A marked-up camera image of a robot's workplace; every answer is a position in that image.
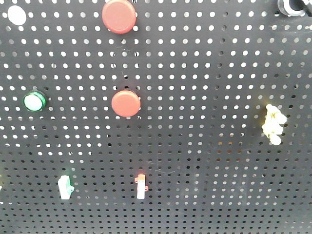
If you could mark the red mushroom button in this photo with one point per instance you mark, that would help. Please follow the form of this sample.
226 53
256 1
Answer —
126 103
119 16

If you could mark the white red rocker switch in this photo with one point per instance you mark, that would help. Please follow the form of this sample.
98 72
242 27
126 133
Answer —
140 180

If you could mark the yellow toggle switch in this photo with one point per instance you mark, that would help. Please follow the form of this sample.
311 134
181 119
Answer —
272 127

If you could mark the white green rocker switch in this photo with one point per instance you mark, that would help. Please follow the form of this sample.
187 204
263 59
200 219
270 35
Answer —
65 187

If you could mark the black perforated pegboard panel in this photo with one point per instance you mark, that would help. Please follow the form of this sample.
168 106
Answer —
204 71

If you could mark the upper red mushroom button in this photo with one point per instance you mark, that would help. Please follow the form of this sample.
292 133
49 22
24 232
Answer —
119 16

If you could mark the green round push button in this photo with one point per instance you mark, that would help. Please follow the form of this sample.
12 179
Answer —
34 101

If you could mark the lower red mushroom button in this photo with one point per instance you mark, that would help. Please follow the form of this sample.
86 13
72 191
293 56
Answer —
126 103

